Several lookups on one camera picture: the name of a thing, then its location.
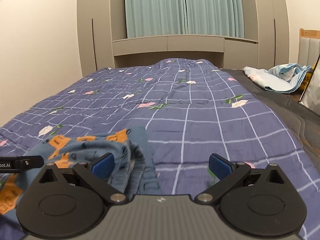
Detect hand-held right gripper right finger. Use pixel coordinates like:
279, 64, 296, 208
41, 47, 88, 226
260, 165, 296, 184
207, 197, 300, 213
194, 153, 288, 205

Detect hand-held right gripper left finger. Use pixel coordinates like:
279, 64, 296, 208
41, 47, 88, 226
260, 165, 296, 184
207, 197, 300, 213
37, 152, 126, 205

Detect blue pants with orange patches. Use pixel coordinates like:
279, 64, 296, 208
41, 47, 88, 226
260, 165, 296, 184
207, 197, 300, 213
0, 126, 160, 215

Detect purple checked floral blanket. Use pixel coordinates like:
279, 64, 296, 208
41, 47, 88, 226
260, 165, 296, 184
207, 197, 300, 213
0, 58, 320, 240

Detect light blue cloth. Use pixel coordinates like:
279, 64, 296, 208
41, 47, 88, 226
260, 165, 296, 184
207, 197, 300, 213
242, 63, 313, 94

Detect white bag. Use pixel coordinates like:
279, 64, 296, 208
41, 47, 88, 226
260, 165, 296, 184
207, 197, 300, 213
299, 55, 320, 117

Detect yellow packet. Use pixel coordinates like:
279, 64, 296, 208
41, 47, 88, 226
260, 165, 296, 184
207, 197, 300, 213
301, 66, 314, 90

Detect beige built-in wardrobe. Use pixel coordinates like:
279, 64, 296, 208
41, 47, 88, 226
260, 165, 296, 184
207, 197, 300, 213
76, 0, 290, 79

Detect grey padded headboard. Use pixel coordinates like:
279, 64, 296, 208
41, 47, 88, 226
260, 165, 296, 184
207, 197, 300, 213
299, 29, 320, 68

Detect teal curtain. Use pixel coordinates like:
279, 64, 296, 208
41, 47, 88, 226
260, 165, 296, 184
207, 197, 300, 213
124, 0, 187, 38
184, 0, 245, 38

